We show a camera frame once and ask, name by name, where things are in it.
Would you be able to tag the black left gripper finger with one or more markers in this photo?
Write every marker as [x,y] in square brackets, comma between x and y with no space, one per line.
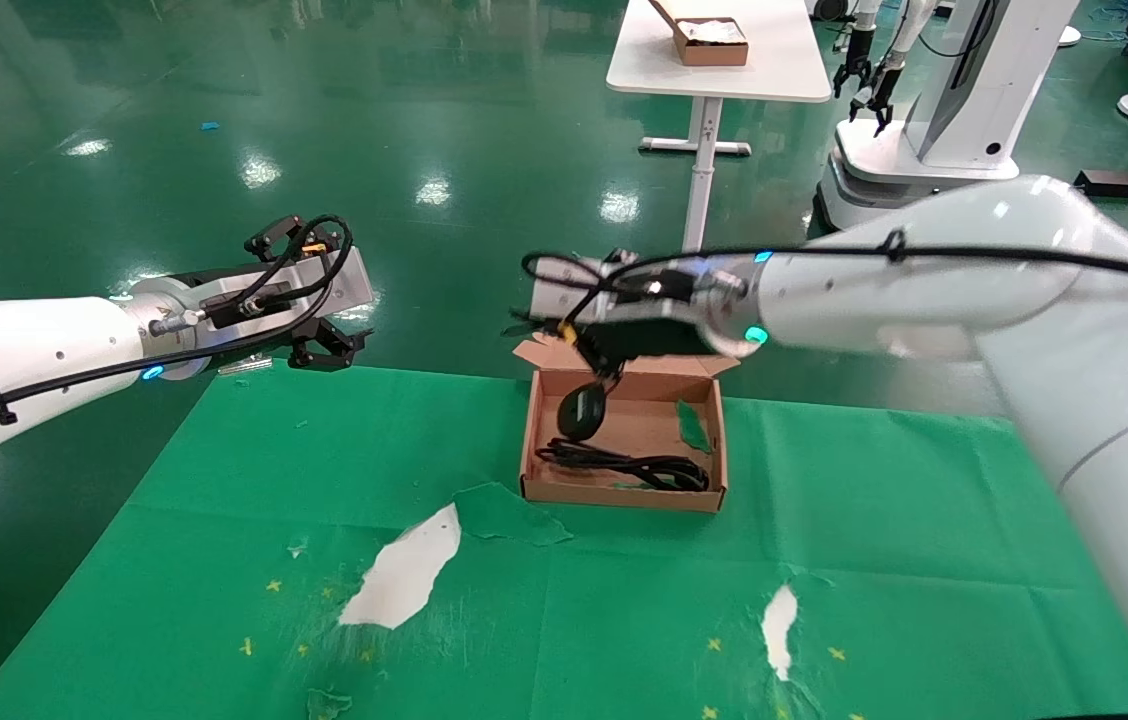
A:
[276,233]
[329,350]

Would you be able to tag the small brown cardboard box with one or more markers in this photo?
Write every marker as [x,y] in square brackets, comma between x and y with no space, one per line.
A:
[714,48]

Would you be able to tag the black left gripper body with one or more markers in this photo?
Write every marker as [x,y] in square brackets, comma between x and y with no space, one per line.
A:
[264,332]

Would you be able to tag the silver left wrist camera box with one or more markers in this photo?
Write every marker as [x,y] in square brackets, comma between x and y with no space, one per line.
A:
[344,280]

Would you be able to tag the white round stand base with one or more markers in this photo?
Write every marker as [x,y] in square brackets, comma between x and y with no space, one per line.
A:
[1068,36]

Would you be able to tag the metal table clamp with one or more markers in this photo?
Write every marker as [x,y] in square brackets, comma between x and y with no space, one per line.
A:
[244,367]

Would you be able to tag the open brown cardboard box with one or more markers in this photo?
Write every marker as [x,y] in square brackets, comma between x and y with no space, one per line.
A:
[644,420]

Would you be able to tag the large green cloth scrap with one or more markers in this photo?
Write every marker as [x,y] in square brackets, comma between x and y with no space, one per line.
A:
[693,428]

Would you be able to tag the green tablecloth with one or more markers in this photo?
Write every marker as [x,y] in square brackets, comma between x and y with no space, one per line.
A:
[324,450]

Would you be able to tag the white wheeled robot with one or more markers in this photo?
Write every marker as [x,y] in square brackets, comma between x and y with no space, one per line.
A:
[959,130]

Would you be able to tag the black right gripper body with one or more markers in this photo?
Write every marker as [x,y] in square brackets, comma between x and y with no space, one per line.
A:
[644,340]

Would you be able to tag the white standing table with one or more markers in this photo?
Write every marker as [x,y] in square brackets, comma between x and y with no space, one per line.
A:
[774,60]

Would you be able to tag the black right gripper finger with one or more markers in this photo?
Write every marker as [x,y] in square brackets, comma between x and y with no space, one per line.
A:
[539,328]
[606,372]

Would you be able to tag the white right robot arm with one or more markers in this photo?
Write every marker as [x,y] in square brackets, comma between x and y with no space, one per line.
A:
[924,300]

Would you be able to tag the black power adapter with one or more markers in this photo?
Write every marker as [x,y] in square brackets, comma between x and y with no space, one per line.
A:
[1107,183]

